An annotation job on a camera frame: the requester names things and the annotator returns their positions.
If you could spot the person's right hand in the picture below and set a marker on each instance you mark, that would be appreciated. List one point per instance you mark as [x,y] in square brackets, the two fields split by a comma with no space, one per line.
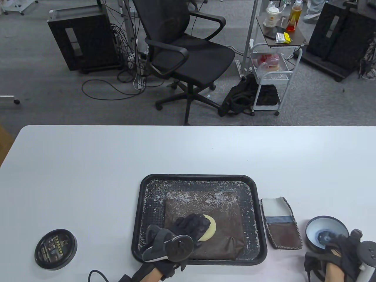
[343,252]

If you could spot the person's left hand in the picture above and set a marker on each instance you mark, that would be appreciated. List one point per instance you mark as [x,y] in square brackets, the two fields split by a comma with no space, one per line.
[191,226]

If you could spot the yellow round sponge pad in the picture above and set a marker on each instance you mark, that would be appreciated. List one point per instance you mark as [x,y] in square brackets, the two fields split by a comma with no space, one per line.
[211,227]

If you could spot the brown leather bag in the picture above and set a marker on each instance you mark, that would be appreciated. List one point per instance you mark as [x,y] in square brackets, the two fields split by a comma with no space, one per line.
[226,217]

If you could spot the black leather care cream tin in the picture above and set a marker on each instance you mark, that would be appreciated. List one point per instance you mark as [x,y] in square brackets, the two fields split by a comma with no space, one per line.
[318,226]

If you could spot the white wiping cloth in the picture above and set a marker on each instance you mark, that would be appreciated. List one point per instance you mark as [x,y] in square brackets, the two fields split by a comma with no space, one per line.
[274,208]

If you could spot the black printed tin lid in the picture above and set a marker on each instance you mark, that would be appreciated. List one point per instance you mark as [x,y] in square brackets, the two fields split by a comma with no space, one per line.
[55,249]

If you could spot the person's right forearm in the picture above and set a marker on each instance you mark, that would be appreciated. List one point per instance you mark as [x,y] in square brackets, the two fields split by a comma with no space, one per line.
[335,274]

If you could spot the person's left forearm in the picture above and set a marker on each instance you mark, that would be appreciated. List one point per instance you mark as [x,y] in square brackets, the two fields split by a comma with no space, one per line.
[152,276]

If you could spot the black fabric bag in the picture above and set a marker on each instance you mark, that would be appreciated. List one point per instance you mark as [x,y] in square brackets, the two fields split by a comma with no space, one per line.
[267,95]

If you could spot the black and white controller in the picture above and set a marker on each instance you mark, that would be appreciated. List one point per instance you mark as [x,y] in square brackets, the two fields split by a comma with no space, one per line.
[179,248]
[367,255]

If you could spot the black plastic tray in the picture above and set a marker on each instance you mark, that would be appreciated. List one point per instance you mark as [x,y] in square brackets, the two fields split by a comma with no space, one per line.
[249,188]

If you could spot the black backpack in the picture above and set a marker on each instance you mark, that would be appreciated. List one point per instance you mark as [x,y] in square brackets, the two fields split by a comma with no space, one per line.
[238,94]

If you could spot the black office chair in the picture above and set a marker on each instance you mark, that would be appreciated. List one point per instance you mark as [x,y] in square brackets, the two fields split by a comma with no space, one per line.
[191,58]

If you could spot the red snack package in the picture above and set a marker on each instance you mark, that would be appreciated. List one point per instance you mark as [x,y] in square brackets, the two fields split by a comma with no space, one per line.
[265,60]

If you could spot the silver metal pole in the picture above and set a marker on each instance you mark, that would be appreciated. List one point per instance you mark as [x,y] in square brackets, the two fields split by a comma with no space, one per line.
[250,29]

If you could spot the yellow black packet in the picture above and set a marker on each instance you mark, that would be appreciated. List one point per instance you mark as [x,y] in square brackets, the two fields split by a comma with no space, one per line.
[282,37]

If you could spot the black computer tower cabinet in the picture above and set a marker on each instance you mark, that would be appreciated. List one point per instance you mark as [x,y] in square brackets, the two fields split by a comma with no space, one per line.
[88,38]

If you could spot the white rolling cart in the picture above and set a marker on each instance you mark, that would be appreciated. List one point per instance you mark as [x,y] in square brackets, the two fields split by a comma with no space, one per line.
[296,36]

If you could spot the black equipment cabinet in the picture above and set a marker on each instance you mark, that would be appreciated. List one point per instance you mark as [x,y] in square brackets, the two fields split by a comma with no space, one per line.
[337,35]

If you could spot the white stand leg with caster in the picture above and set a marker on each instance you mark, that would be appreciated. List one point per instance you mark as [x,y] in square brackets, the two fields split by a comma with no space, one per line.
[7,98]

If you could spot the white lidded cup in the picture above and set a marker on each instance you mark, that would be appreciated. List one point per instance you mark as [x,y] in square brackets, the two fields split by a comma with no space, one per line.
[271,16]

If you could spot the orange drink bottle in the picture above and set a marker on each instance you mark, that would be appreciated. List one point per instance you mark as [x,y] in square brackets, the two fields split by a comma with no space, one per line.
[294,17]

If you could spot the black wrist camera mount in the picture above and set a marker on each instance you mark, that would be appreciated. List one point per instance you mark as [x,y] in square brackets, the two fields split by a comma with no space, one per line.
[126,278]

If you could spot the white metal post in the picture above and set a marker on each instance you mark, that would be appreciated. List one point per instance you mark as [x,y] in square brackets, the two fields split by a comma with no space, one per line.
[129,29]

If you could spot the white wheeled frame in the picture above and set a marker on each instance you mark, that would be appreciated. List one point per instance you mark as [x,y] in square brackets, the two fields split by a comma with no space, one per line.
[14,11]

